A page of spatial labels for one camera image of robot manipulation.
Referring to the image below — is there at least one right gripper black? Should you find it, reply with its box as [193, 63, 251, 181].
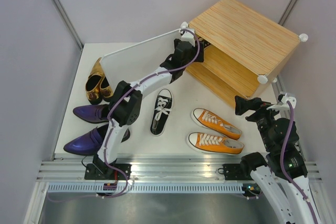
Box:
[234, 94, 285, 149]

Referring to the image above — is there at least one black canvas sneaker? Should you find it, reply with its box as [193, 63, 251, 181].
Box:
[150, 89, 173, 136]
[199, 38, 212, 50]

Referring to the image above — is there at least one purple loafer shoe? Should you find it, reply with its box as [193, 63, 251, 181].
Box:
[64, 125, 131, 156]
[73, 104, 110, 124]

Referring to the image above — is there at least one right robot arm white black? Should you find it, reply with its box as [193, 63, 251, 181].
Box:
[235, 93, 321, 223]

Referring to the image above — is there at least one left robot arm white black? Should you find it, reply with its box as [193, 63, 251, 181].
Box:
[92, 39, 204, 179]

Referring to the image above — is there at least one wooden two-shelf shoe cabinet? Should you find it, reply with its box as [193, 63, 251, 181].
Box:
[187, 0, 308, 106]

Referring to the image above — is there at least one white translucent cabinet door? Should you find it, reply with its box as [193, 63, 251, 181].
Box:
[100, 29, 181, 90]

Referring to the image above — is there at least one gold heeled shoe right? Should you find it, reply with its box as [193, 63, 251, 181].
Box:
[99, 76, 113, 102]

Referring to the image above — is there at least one gold heeled shoe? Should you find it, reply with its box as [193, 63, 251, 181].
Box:
[99, 76, 113, 102]
[85, 58, 105, 105]

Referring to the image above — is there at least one gold heeled shoe left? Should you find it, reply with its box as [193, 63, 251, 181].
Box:
[85, 58, 105, 105]

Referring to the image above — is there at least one orange canvas sneaker upper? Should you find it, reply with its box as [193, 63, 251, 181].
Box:
[191, 108, 242, 140]

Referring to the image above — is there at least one orange canvas sneaker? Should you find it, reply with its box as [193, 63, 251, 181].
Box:
[191, 108, 242, 140]
[186, 132, 245, 155]

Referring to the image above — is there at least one orange canvas sneaker lower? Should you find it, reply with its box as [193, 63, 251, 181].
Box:
[186, 132, 245, 155]

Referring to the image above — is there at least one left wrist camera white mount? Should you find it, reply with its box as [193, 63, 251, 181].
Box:
[179, 28, 195, 47]

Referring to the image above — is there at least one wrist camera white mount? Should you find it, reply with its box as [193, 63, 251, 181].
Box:
[266, 92, 297, 111]
[179, 28, 195, 47]

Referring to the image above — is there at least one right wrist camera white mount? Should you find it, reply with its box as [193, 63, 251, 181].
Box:
[266, 92, 297, 111]

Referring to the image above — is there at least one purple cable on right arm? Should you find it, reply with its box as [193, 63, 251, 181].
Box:
[278, 100, 320, 224]

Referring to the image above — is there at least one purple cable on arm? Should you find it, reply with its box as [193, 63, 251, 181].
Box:
[278, 100, 320, 224]
[101, 28, 202, 198]

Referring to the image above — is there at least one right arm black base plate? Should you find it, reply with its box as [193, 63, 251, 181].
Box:
[217, 164, 246, 181]

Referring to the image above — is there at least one white slotted cable duct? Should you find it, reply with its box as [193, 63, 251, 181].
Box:
[48, 182, 244, 194]

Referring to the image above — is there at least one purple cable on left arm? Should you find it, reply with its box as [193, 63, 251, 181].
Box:
[101, 28, 202, 198]

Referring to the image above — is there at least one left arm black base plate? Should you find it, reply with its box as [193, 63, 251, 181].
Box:
[84, 164, 132, 180]

